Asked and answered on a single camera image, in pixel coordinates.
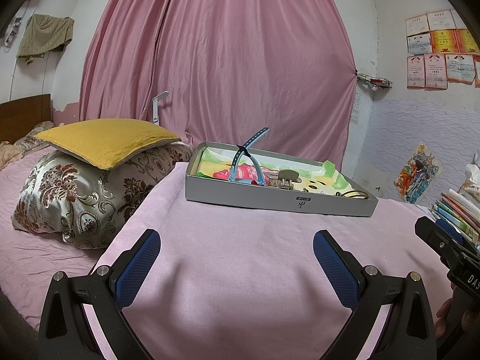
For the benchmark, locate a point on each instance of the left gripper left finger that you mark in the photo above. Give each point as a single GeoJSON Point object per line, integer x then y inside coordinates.
{"type": "Point", "coordinates": [65, 332]}

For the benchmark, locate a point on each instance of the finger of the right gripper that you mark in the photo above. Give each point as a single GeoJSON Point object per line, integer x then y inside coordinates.
{"type": "Point", "coordinates": [441, 242]}
{"type": "Point", "coordinates": [456, 235]}

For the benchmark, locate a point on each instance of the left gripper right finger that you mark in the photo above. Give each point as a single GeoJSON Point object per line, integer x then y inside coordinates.
{"type": "Point", "coordinates": [408, 330]}

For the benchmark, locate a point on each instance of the brown hair tie yellow beads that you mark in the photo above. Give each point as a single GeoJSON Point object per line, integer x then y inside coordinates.
{"type": "Point", "coordinates": [354, 194]}

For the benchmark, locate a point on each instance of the beige hair claw clip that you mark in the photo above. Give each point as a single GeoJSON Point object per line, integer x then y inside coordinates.
{"type": "Point", "coordinates": [283, 179]}

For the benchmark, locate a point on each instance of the person's right hand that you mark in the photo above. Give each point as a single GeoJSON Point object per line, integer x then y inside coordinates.
{"type": "Point", "coordinates": [458, 309]}

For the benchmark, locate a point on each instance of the stack of books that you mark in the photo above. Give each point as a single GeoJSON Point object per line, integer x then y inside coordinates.
{"type": "Point", "coordinates": [460, 209]}

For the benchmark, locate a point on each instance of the pink bed sheet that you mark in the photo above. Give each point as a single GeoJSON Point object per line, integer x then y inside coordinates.
{"type": "Point", "coordinates": [29, 260]}

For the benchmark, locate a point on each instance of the floral satin pillow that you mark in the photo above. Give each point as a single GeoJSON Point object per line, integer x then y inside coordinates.
{"type": "Point", "coordinates": [86, 205]}

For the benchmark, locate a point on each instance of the pink table cloth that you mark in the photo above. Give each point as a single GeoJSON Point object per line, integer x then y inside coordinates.
{"type": "Point", "coordinates": [234, 283]}

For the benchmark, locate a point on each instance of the yellow pillow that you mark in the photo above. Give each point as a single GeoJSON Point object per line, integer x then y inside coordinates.
{"type": "Point", "coordinates": [107, 143]}

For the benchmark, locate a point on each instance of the grey cardboard box tray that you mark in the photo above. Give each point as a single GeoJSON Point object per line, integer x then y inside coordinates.
{"type": "Point", "coordinates": [246, 195]}

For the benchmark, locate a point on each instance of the wooden headboard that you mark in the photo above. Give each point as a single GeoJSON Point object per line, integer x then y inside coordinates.
{"type": "Point", "coordinates": [20, 116]}

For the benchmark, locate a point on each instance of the colourful cartoon towel liner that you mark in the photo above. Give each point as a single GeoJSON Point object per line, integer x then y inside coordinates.
{"type": "Point", "coordinates": [322, 178]}

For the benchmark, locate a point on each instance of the pink curtain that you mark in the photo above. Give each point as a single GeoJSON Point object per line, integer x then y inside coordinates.
{"type": "Point", "coordinates": [229, 68]}

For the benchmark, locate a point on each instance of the olive green hanging cloth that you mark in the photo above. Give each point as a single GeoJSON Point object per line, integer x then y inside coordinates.
{"type": "Point", "coordinates": [44, 34]}

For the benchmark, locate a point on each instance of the colourful wall sticker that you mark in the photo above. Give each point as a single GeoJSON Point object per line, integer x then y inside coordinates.
{"type": "Point", "coordinates": [417, 175]}

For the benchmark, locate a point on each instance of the wall certificates group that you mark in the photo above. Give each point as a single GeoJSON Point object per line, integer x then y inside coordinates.
{"type": "Point", "coordinates": [441, 50]}

